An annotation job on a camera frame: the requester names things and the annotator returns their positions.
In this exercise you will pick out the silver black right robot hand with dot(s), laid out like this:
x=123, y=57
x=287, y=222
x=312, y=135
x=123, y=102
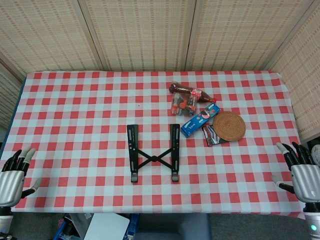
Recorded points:
x=306, y=180

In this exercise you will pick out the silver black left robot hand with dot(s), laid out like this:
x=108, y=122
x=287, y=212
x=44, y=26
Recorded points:
x=10, y=182

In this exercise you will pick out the black folding laptop stand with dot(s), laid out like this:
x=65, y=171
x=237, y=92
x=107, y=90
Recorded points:
x=132, y=147

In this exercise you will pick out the white shoe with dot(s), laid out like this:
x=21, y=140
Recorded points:
x=317, y=151

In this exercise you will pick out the bamboo folding screen panel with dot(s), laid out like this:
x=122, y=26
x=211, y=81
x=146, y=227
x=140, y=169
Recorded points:
x=7, y=95
x=50, y=32
x=237, y=32
x=142, y=32
x=302, y=75

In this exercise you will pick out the round woven rattan coaster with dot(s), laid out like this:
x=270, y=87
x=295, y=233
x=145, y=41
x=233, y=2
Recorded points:
x=228, y=126

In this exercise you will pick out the red white checked tablecloth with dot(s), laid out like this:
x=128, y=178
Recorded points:
x=87, y=125

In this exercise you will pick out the dark red striped snack box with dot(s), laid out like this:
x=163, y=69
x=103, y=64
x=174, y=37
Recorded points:
x=211, y=137

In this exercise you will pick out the white flat board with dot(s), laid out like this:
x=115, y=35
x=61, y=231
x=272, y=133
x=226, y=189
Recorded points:
x=107, y=226

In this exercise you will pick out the blue Oreo cookie box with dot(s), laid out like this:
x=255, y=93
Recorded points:
x=193, y=126

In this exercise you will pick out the blue box under table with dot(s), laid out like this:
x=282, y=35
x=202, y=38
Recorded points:
x=132, y=227

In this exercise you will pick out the clear plastic box red items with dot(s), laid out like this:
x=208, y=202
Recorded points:
x=182, y=106

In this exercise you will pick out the cola bottle with red label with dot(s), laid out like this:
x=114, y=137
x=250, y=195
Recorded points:
x=181, y=88

